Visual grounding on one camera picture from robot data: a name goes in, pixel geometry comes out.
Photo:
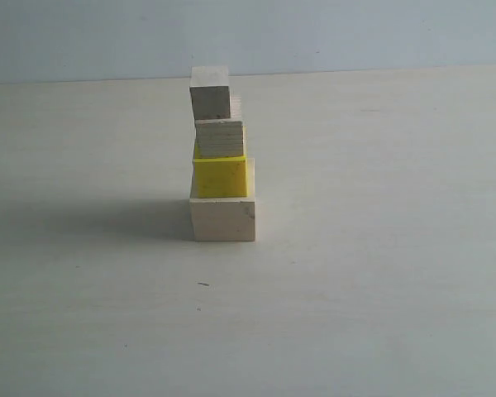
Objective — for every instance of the large pale wooden cube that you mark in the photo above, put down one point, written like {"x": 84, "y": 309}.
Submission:
{"x": 224, "y": 219}

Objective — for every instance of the small pale wooden cube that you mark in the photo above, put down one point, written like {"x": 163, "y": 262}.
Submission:
{"x": 210, "y": 92}

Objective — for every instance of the medium striped wooden cube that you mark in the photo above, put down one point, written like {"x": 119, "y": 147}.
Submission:
{"x": 222, "y": 137}

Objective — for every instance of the yellow cube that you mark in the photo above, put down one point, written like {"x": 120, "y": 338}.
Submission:
{"x": 219, "y": 177}

